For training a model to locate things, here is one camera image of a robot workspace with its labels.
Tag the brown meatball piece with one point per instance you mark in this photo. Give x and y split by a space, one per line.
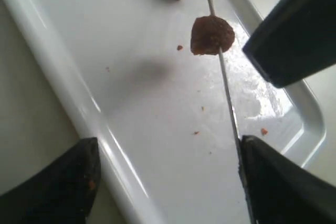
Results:
210 34

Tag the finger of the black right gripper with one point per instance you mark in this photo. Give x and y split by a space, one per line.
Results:
296 40

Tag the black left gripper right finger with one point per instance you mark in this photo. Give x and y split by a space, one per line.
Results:
279 191

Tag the white plastic tray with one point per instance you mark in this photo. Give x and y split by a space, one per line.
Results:
124 72

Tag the thin wooden skewer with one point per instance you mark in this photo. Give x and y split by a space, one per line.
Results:
228 103

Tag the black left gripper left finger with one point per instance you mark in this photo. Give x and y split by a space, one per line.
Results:
63 192

